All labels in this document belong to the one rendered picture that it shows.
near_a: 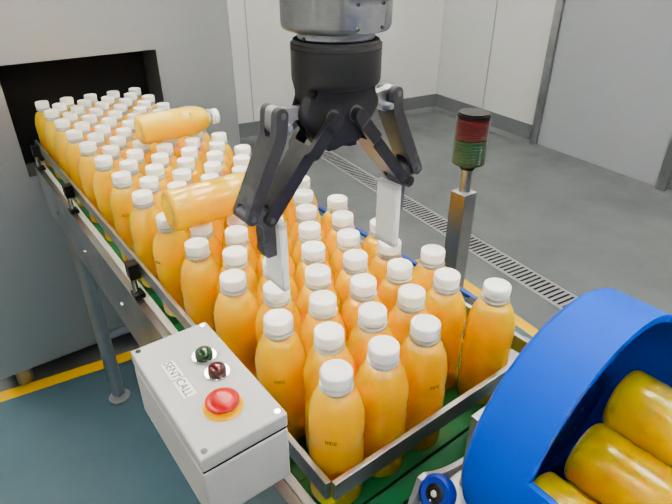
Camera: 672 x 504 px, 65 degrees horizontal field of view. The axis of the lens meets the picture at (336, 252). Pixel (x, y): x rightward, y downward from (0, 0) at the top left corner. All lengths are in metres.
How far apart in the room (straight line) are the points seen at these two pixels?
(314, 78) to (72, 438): 1.92
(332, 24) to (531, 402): 0.35
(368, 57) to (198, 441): 0.39
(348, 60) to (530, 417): 0.33
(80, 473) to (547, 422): 1.78
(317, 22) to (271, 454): 0.43
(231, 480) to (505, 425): 0.28
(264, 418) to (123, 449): 1.55
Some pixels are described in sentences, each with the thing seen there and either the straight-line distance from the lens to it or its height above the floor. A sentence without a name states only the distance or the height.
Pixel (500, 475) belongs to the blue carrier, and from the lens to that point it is 0.53.
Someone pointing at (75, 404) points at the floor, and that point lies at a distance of 2.34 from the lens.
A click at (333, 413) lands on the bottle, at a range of 0.63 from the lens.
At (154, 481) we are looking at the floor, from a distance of 1.99.
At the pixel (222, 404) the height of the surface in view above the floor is 1.11.
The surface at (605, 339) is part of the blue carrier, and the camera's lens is 0.52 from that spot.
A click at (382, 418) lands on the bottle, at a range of 0.69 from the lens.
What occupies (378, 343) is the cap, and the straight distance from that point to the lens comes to 0.66.
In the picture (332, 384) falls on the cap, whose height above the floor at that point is 1.10.
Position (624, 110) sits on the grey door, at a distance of 4.54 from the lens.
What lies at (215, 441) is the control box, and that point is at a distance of 0.57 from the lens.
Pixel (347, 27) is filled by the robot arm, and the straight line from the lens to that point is 0.42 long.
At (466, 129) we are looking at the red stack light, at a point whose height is 1.23.
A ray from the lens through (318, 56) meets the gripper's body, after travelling 0.43.
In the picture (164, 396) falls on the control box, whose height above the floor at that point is 1.10.
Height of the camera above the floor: 1.53
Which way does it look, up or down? 30 degrees down
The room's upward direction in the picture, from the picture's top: straight up
